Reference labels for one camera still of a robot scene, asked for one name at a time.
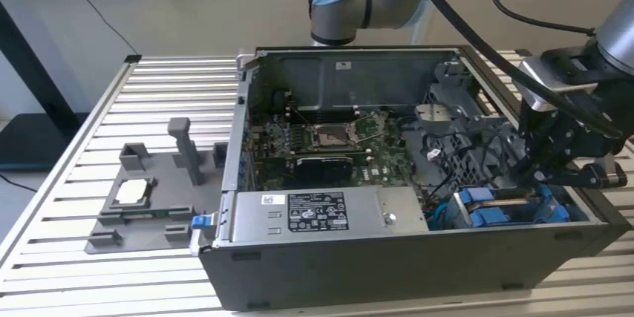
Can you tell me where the black graphics card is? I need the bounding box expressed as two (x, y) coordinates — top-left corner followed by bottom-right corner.
(294, 155), (358, 190)

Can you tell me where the grey parts rack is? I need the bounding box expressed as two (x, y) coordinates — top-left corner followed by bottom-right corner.
(85, 117), (229, 257)

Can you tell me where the blue case latch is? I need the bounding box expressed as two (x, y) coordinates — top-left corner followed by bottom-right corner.
(190, 212), (214, 231)

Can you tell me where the grey metal drive cage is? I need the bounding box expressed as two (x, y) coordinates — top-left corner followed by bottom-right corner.
(413, 59), (520, 147)

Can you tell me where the black monitor stand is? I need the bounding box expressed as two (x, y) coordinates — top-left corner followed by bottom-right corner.
(0, 1), (91, 173)

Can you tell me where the black open PC case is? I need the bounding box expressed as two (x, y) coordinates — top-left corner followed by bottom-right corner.
(198, 44), (633, 313)

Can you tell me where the silver CPU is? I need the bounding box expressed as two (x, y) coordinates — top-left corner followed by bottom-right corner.
(114, 179), (153, 205)

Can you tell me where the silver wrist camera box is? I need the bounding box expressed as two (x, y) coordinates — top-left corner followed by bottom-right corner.
(517, 55), (601, 114)

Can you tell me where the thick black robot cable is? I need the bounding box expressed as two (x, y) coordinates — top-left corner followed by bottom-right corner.
(409, 0), (625, 138)

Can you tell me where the black wire with white tag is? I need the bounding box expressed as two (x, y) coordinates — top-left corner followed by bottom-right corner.
(418, 129), (529, 199)

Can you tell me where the CPU socket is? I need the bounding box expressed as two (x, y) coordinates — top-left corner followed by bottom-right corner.
(306, 123), (358, 151)

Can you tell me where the green motherboard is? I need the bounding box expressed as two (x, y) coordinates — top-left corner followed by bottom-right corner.
(248, 108), (428, 192)

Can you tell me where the thin black floor cable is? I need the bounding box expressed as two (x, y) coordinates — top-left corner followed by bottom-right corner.
(0, 174), (39, 192)

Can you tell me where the blue wire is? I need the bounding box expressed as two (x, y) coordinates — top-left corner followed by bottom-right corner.
(429, 201), (456, 229)

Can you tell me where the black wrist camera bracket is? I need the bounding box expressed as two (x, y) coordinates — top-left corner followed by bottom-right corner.
(540, 45), (613, 91)

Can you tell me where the silver power supply unit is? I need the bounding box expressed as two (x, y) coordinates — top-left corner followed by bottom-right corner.
(230, 186), (430, 244)

